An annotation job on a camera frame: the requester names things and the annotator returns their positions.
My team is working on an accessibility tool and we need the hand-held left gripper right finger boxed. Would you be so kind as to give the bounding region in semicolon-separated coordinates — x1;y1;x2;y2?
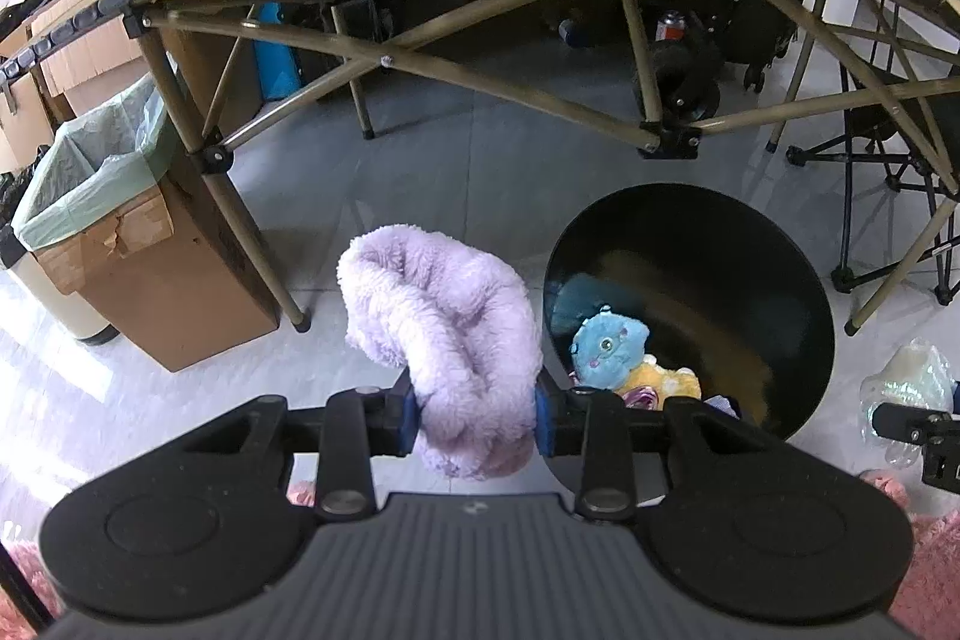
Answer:
532;385;781;525

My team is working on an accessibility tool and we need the large brown cardboard box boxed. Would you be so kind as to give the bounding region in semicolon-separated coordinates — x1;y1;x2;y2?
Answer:
11;74;282;375

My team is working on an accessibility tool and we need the tan folding slat table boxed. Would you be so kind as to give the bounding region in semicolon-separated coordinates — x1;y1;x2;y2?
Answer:
0;0;960;337

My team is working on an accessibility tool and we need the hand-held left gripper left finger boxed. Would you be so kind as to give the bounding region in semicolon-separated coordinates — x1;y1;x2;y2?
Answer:
176;385;421;522

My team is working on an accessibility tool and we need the open brown cardboard box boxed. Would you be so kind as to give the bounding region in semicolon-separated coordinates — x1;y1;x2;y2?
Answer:
0;0;170;161

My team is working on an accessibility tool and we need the black folding camp chair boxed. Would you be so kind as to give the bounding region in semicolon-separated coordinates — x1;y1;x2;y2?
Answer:
784;62;960;304

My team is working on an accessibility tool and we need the clear plastic wrap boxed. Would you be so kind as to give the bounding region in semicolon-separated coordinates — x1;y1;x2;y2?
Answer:
861;338;960;472

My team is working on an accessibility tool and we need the blue plush monster toy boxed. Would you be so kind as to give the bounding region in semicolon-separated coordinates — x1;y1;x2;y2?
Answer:
571;306;652;393

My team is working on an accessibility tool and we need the black round trash bin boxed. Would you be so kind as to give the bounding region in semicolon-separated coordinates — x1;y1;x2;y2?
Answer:
541;184;836;495

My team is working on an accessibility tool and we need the white trash can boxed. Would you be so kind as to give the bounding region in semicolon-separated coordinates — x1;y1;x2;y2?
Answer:
0;227;121;345

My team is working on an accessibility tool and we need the purple fluffy headband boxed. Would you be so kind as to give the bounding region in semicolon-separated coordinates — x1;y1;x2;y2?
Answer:
336;225;545;482

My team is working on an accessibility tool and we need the blue rolled mat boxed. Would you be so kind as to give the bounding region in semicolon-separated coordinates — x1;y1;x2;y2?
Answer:
244;0;305;103

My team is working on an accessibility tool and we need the green plastic bin liner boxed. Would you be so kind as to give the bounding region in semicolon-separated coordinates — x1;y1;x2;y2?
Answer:
11;74;177;251

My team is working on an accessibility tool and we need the yellow and white plush toy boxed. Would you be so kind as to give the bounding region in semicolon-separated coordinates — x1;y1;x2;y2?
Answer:
613;351;702;405

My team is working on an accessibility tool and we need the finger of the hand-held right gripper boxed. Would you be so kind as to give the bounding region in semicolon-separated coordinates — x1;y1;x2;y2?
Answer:
921;439;960;489
872;401;960;442

